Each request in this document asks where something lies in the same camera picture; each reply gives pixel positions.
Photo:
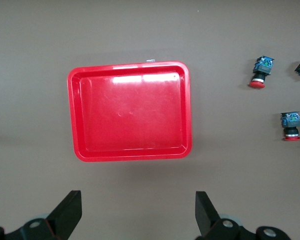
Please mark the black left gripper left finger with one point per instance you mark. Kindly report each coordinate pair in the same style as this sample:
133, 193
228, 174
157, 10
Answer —
65, 215

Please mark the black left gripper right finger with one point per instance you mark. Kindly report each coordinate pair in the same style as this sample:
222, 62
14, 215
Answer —
207, 217

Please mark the red mushroom push button switch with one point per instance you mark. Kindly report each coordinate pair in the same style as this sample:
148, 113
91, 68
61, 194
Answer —
263, 66
290, 121

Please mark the red plastic tray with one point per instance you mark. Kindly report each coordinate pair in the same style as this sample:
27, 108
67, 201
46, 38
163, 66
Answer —
129, 112

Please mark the brown table cover sheet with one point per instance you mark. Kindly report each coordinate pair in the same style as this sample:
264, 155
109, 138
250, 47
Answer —
27, 75

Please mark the small silver metal piece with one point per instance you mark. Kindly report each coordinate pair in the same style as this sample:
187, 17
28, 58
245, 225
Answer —
150, 60

